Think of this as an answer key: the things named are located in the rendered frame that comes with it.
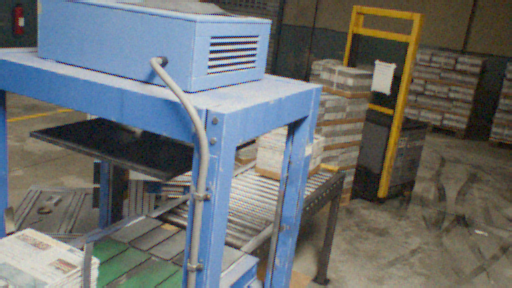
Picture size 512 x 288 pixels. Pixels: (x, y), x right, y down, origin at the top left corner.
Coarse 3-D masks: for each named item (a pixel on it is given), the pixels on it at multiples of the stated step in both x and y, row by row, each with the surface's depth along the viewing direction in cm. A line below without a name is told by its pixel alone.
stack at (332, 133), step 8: (280, 128) 400; (320, 128) 421; (328, 128) 429; (336, 128) 436; (328, 136) 432; (336, 136) 440; (256, 144) 376; (328, 144) 435; (240, 152) 372; (248, 152) 373; (256, 152) 379; (328, 152) 438; (336, 152) 446; (328, 160) 442; (336, 160) 450; (320, 168) 437; (328, 208) 463
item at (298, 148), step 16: (320, 96) 176; (288, 128) 177; (304, 128) 174; (288, 144) 178; (304, 144) 176; (288, 160) 180; (304, 160) 178; (288, 176) 181; (304, 176) 182; (288, 192) 182; (304, 192) 187; (288, 208) 184; (288, 224) 185; (272, 240) 189; (288, 240) 186; (272, 256) 191; (288, 256) 188; (272, 272) 193; (288, 272) 193
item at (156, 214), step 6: (252, 162) 319; (240, 168) 305; (246, 168) 307; (252, 168) 312; (234, 174) 294; (180, 198) 251; (186, 198) 252; (168, 204) 242; (174, 204) 243; (156, 210) 234; (162, 210) 235; (168, 210) 236; (150, 216) 228; (156, 216) 229
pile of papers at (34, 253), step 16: (0, 240) 143; (16, 240) 145; (32, 240) 146; (48, 240) 147; (0, 256) 135; (16, 256) 136; (32, 256) 138; (48, 256) 139; (64, 256) 139; (80, 256) 141; (0, 272) 129; (16, 272) 130; (32, 272) 130; (48, 272) 131; (64, 272) 132; (80, 272) 135; (96, 272) 141
